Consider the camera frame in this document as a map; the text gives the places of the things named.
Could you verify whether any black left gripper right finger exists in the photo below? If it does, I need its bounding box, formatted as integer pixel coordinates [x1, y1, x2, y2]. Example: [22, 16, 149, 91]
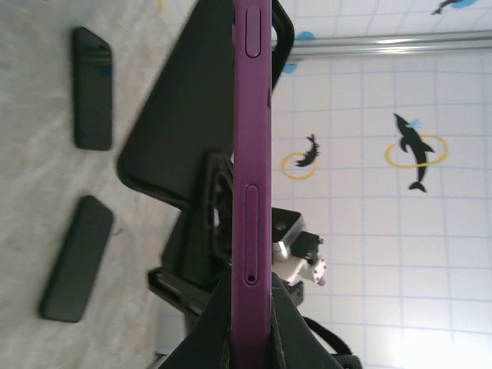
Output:
[268, 271, 344, 369]

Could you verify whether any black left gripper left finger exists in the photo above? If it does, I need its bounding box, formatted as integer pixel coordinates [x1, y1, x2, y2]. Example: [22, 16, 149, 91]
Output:
[155, 268, 235, 369]

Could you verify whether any black phone case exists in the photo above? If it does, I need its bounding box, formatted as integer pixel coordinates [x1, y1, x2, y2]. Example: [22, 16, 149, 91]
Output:
[117, 0, 296, 211]

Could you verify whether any black smartphone silver edge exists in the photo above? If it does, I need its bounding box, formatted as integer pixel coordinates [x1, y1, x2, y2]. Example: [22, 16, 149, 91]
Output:
[39, 194, 115, 324]

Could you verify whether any black smartphone teal edge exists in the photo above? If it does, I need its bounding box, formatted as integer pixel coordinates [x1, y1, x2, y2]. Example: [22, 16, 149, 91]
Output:
[72, 25, 115, 151]

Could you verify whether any thin black cable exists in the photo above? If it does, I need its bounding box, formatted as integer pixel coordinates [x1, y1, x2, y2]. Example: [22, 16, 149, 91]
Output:
[301, 317, 362, 369]

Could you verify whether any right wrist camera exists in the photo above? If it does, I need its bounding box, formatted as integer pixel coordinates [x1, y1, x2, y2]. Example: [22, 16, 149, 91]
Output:
[271, 207, 331, 288]

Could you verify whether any aluminium corner post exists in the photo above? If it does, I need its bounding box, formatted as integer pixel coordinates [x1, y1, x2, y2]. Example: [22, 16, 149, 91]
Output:
[291, 32, 492, 58]

